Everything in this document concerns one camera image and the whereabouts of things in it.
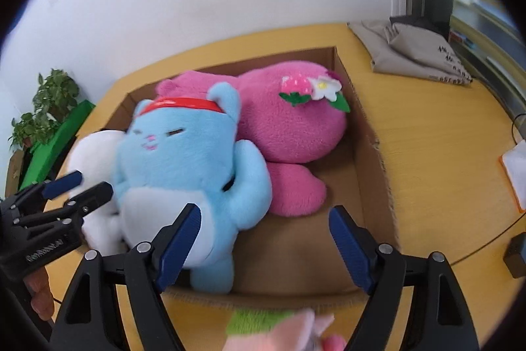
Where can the green cloth shelf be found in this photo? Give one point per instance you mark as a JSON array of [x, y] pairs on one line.
[[45, 156]]

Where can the pink pig plush toy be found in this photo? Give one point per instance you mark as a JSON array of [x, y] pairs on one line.
[[281, 330]]

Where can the person left hand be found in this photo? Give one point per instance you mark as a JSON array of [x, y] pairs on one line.
[[42, 300]]

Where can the white paper card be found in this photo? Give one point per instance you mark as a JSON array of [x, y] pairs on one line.
[[514, 163]]

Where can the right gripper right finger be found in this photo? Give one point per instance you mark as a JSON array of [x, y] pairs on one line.
[[439, 318]]

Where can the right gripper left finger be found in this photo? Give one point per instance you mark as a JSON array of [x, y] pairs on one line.
[[89, 317]]

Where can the pink bear plush toy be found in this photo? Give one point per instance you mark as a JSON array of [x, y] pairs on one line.
[[295, 113]]

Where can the grey canvas bag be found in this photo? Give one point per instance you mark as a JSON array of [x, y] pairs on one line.
[[409, 51]]

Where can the black power adapter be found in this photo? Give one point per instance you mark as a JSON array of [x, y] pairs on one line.
[[515, 256]]

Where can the green potted plant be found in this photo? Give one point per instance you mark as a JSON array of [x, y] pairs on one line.
[[56, 96]]

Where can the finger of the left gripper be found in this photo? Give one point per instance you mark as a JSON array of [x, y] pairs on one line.
[[62, 185], [85, 203]]

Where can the brown cardboard box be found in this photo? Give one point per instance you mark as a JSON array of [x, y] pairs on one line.
[[292, 262]]

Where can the light blue cat plush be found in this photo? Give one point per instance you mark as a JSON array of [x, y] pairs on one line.
[[183, 149]]

